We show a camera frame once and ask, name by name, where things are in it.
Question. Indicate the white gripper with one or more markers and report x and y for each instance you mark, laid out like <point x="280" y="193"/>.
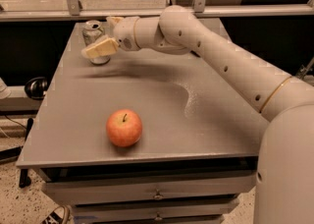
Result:
<point x="125" y="33"/>

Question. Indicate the silver 7up soda can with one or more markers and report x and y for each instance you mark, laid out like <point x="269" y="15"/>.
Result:
<point x="92" y="30"/>

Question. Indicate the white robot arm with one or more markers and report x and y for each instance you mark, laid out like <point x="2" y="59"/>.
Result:
<point x="285" y="173"/>

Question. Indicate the black round object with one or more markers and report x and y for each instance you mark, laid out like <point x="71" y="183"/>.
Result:
<point x="36" y="88"/>

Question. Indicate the red yellow apple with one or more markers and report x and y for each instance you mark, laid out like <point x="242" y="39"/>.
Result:
<point x="124" y="128"/>

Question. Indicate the grey drawer cabinet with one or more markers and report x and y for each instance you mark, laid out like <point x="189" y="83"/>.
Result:
<point x="192" y="120"/>

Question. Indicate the top grey drawer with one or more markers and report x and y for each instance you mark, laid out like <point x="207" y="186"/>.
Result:
<point x="150" y="187"/>

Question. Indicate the grey drawer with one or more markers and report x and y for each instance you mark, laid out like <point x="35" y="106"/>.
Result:
<point x="155" y="211"/>
<point x="150" y="187"/>

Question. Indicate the shoe on floor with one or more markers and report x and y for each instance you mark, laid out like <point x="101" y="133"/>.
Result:
<point x="60" y="215"/>

